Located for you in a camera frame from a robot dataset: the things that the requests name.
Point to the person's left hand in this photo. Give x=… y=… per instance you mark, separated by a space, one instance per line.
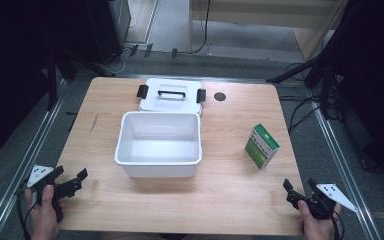
x=44 y=216

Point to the black tripod stand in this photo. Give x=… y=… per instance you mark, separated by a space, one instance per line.
x=320 y=73
x=51 y=80

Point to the person's right hand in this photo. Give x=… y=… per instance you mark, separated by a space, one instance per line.
x=317 y=226

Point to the small black floor bracket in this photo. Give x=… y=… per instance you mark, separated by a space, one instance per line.
x=174 y=52
x=133 y=50
x=148 y=50

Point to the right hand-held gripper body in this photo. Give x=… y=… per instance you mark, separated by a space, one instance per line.
x=334 y=193

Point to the light wooden furniture frame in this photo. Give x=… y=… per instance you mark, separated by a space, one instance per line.
x=256 y=11

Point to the metal floor rail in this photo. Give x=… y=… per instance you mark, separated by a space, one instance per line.
x=23 y=160
x=340 y=160

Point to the black cabinet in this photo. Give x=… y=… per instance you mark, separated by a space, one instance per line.
x=105 y=30

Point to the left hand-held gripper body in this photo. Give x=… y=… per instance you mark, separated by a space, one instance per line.
x=40 y=173

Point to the white plastic storage box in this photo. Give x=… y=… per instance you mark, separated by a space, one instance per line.
x=158 y=143

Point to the round black table grommet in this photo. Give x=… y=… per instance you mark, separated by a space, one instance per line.
x=219 y=96

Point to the green and white carton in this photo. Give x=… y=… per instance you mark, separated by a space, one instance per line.
x=262 y=146

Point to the dark curtain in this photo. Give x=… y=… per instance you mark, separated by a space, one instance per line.
x=376 y=83
x=10 y=66

